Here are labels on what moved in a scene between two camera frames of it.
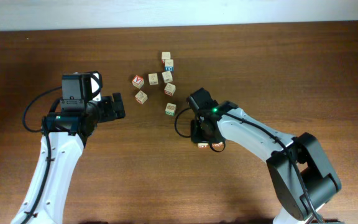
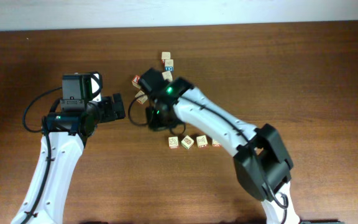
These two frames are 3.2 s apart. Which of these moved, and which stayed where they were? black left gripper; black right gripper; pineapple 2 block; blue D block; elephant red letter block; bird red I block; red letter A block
Moved: pineapple 2 block; black right gripper; bird red I block
Stayed: elephant red letter block; blue D block; black left gripper; red letter A block
